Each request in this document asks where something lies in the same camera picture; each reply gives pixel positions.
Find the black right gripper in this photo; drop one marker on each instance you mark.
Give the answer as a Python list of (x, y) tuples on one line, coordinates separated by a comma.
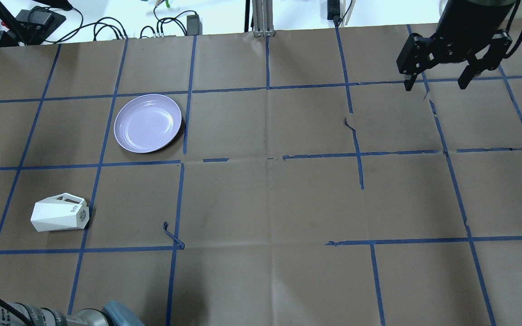
[(461, 25)]

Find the white faceted cup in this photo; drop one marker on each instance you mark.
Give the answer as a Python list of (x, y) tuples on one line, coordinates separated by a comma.
[(60, 212)]

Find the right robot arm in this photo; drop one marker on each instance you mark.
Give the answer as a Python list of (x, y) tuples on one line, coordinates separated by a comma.
[(473, 31)]

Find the lavender plate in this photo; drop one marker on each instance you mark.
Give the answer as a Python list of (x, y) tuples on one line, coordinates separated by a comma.
[(147, 123)]

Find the black device box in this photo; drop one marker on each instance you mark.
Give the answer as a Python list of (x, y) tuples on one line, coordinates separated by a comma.
[(38, 24)]

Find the black power adapter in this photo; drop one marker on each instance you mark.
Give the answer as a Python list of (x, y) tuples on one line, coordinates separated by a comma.
[(193, 25)]

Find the aluminium frame post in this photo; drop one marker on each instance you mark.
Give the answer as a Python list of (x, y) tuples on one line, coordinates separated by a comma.
[(262, 17)]

